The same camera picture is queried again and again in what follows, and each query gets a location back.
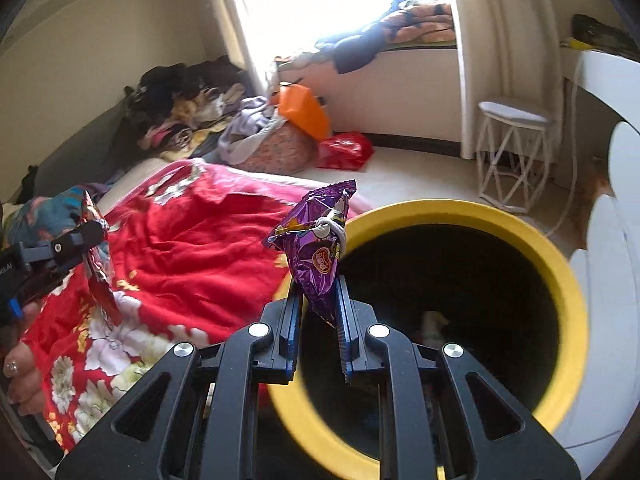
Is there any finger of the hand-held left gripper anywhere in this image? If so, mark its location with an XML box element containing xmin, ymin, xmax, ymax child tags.
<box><xmin>17</xmin><ymin>220</ymin><xmax>108</xmax><ymax>267</ymax></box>
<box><xmin>22</xmin><ymin>260</ymin><xmax>86</xmax><ymax>301</ymax></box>

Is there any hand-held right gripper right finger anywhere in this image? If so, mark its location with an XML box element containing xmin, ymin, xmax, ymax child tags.
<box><xmin>334</xmin><ymin>275</ymin><xmax>583</xmax><ymax>480</ymax></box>

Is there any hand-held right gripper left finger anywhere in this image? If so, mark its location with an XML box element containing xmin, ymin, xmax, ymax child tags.
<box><xmin>55</xmin><ymin>275</ymin><xmax>305</xmax><ymax>480</ymax></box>

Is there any red silver snack wrapper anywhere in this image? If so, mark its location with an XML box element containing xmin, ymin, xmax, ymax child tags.
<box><xmin>80</xmin><ymin>190</ymin><xmax>123</xmax><ymax>328</ymax></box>

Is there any purple snack wrapper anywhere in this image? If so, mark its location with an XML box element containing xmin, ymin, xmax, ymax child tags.
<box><xmin>262</xmin><ymin>180</ymin><xmax>358</xmax><ymax>328</ymax></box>

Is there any yellow rimmed black bin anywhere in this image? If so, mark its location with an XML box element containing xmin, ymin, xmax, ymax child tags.
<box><xmin>267</xmin><ymin>200</ymin><xmax>590</xmax><ymax>480</ymax></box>

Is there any person's left hand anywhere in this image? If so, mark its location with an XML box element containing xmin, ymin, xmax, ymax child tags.
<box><xmin>0</xmin><ymin>302</ymin><xmax>48</xmax><ymax>416</ymax></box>

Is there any teal floral quilt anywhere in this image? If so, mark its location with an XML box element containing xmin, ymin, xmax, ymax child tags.
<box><xmin>2</xmin><ymin>185</ymin><xmax>101</xmax><ymax>251</ymax></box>

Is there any black cloth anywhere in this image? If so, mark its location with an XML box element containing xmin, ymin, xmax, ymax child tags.
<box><xmin>20</xmin><ymin>165</ymin><xmax>40</xmax><ymax>196</ymax></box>

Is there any grey bed headboard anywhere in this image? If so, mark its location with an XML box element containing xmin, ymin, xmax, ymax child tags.
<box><xmin>15</xmin><ymin>100</ymin><xmax>151</xmax><ymax>201</ymax></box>

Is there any beige bed mattress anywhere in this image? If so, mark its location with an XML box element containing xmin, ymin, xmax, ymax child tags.
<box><xmin>95</xmin><ymin>157</ymin><xmax>171</xmax><ymax>211</ymax></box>

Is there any red floral blanket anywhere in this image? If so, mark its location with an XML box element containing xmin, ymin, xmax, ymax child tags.
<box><xmin>20</xmin><ymin>157</ymin><xmax>361</xmax><ymax>456</ymax></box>

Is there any pink floral bag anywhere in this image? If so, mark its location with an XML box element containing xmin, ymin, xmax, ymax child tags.
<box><xmin>235</xmin><ymin>122</ymin><xmax>318</xmax><ymax>173</ymax></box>

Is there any red plastic bag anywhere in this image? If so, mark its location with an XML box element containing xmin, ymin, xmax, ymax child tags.
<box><xmin>316</xmin><ymin>131</ymin><xmax>375</xmax><ymax>171</ymax></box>

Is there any grey white garment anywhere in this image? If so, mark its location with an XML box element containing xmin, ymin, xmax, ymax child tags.
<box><xmin>217</xmin><ymin>96</ymin><xmax>281</xmax><ymax>161</ymax></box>

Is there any pile of clothes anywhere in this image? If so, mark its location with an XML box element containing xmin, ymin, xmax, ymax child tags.
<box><xmin>122</xmin><ymin>57</ymin><xmax>251</xmax><ymax>151</ymax></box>

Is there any orange bag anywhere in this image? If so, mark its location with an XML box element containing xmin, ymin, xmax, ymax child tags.
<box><xmin>275</xmin><ymin>84</ymin><xmax>332</xmax><ymax>142</ymax></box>

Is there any white window seat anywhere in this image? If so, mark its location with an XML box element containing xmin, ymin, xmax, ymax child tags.
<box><xmin>275</xmin><ymin>42</ymin><xmax>463</xmax><ymax>156</ymax></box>

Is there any white petal chair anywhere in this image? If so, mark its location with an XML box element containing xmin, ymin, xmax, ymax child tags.
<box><xmin>555</xmin><ymin>120</ymin><xmax>640</xmax><ymax>453</ymax></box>

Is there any cream curtain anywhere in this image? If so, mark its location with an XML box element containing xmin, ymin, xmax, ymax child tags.
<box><xmin>445</xmin><ymin>0</ymin><xmax>571</xmax><ymax>161</ymax></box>
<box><xmin>205</xmin><ymin>0</ymin><xmax>271</xmax><ymax>101</ymax></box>

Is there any orange patterned blanket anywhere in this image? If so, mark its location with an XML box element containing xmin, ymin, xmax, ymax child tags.
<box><xmin>372</xmin><ymin>0</ymin><xmax>457</xmax><ymax>46</ymax></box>

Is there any dark framed window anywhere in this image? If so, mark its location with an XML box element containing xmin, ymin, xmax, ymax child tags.
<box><xmin>225</xmin><ymin>0</ymin><xmax>451</xmax><ymax>46</ymax></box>

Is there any white desk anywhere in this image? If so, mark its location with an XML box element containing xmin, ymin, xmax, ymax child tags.
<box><xmin>560</xmin><ymin>42</ymin><xmax>640</xmax><ymax>201</ymax></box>

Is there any dark bag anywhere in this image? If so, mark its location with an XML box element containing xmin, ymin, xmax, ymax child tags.
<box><xmin>570</xmin><ymin>12</ymin><xmax>640</xmax><ymax>58</ymax></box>

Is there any white wire stool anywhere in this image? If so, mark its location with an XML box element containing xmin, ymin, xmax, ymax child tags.
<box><xmin>475</xmin><ymin>97</ymin><xmax>556</xmax><ymax>213</ymax></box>

